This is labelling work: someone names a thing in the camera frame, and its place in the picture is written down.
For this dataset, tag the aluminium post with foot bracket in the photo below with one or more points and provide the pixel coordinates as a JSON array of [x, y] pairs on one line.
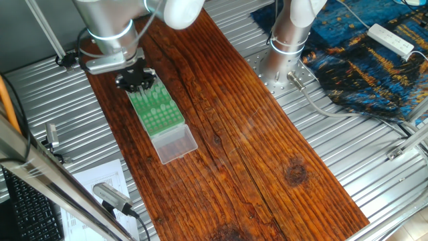
[[47, 30]]

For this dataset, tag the aluminium frame profile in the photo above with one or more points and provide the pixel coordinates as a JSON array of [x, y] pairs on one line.
[[414, 137]]

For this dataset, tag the small grey camera on clamp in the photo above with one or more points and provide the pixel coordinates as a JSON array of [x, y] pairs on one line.
[[51, 134]]

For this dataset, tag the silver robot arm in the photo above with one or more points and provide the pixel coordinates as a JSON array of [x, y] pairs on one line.
[[110, 26]]

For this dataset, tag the clear box with green rack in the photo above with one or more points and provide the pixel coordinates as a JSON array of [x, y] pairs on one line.
[[175, 145], [143, 105]]

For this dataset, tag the printed white paper sheet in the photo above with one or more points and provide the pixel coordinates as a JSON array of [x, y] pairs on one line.
[[100, 170]]

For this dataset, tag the black keyboard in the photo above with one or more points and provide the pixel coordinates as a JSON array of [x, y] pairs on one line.
[[30, 211]]

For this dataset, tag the steel frame bar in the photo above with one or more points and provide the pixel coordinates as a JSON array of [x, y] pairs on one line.
[[50, 187]]

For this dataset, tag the blue painted cloth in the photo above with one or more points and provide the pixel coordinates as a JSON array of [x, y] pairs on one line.
[[368, 83]]

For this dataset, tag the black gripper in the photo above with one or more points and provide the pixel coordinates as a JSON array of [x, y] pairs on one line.
[[135, 72]]

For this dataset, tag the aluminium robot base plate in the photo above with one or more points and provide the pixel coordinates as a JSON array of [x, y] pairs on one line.
[[311, 74]]

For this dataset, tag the brown wooden board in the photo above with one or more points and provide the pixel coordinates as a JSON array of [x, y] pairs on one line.
[[234, 150]]

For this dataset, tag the white power strip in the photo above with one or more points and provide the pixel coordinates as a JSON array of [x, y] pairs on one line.
[[389, 39]]

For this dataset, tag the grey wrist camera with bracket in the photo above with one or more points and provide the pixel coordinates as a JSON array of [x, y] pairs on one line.
[[107, 63]]

